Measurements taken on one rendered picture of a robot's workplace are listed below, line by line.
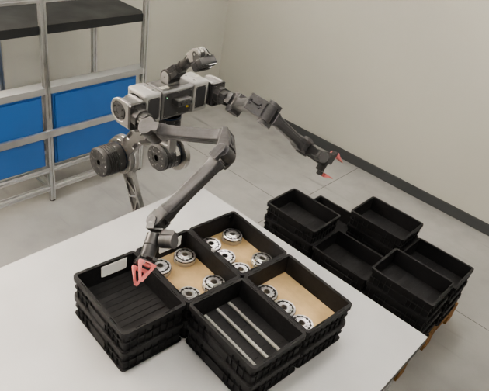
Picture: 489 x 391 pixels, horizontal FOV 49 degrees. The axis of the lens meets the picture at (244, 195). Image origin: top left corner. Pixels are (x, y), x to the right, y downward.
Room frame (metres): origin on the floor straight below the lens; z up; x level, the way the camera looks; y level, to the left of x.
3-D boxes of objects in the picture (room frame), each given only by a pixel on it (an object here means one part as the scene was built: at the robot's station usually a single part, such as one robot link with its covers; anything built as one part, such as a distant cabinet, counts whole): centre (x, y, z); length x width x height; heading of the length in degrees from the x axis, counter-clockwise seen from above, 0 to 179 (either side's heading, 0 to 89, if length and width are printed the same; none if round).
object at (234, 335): (1.54, -0.10, 0.87); 0.40 x 0.30 x 0.11; 48
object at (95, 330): (1.59, 0.40, 0.76); 0.40 x 0.30 x 0.12; 48
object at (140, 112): (2.09, 0.50, 1.45); 0.09 x 0.08 x 0.12; 143
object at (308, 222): (2.92, -0.40, 0.37); 0.40 x 0.30 x 0.45; 53
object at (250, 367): (1.54, -0.10, 0.92); 0.40 x 0.30 x 0.02; 48
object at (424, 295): (2.44, -1.04, 0.37); 0.40 x 0.30 x 0.45; 53
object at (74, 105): (3.63, 1.22, 0.60); 0.72 x 0.03 x 0.56; 143
